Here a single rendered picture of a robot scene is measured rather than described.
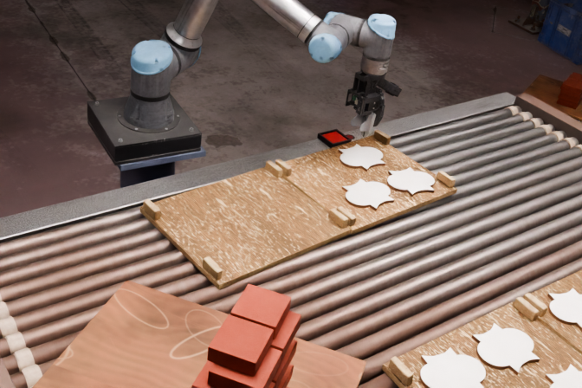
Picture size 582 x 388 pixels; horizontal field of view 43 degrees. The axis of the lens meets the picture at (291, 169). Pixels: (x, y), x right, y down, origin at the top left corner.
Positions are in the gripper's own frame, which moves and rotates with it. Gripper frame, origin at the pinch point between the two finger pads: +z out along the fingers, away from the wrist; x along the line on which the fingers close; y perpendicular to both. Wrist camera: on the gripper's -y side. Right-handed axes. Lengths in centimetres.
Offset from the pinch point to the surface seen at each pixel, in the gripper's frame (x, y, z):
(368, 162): 3.6, 0.8, 8.1
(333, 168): 0.1, 11.4, 9.1
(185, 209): -3, 59, 9
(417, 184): 19.2, -4.0, 8.1
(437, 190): 23.5, -8.0, 9.1
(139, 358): 45, 98, -1
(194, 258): 15, 68, 9
